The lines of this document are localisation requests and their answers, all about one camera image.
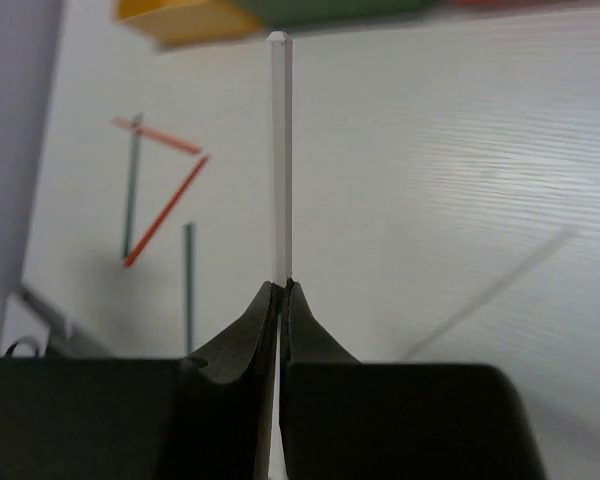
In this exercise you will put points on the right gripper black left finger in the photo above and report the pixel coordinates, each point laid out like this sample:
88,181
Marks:
204,416

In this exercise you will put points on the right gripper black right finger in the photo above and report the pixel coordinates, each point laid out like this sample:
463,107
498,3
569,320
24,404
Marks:
341,418

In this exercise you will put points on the green chopstick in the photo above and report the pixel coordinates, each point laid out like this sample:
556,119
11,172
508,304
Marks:
188,272
134,152

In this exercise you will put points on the orange chopstick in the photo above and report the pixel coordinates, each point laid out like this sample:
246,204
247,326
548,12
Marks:
139,247
151,133

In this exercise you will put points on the clear chopstick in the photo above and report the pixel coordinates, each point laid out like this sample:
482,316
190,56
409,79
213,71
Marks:
532,261
271,458

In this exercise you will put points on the yellow container box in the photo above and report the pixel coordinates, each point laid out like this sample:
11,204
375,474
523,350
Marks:
184,23

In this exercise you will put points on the green container box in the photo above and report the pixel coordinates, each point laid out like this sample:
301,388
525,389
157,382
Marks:
303,13

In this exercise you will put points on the red container box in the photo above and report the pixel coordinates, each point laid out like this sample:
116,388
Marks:
501,5

